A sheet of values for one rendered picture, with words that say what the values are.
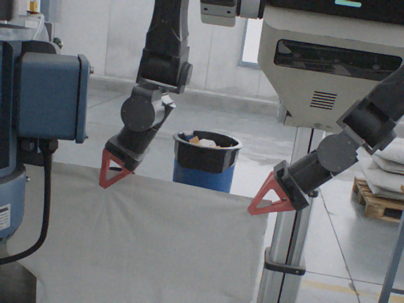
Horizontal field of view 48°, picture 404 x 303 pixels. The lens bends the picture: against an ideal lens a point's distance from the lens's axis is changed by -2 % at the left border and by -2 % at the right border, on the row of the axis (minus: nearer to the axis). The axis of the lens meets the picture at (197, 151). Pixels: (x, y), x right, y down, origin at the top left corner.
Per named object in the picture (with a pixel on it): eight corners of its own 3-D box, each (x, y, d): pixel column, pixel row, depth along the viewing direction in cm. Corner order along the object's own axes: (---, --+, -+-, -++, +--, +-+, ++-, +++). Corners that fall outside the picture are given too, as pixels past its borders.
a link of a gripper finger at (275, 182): (237, 201, 78) (283, 170, 76) (239, 188, 85) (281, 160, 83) (260, 232, 79) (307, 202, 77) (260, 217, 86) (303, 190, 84)
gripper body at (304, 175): (278, 180, 74) (317, 154, 72) (276, 164, 84) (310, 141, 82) (300, 211, 75) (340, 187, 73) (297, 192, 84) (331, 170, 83)
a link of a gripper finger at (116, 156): (83, 179, 83) (109, 138, 81) (95, 169, 90) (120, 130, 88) (113, 201, 84) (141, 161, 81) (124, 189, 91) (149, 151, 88)
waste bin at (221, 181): (231, 218, 355) (244, 136, 339) (225, 247, 306) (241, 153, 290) (170, 207, 360) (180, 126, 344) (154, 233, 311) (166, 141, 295)
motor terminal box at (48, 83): (82, 143, 61) (88, 54, 58) (87, 166, 52) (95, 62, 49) (16, 139, 58) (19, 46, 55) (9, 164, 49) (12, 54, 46)
